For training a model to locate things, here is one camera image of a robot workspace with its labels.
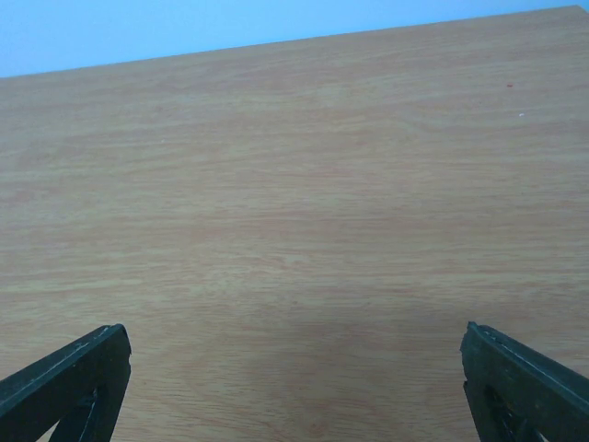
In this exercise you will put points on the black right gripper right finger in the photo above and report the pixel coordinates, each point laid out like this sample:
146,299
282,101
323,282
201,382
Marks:
515,393

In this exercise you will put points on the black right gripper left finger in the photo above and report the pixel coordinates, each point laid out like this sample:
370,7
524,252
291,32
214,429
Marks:
75,392

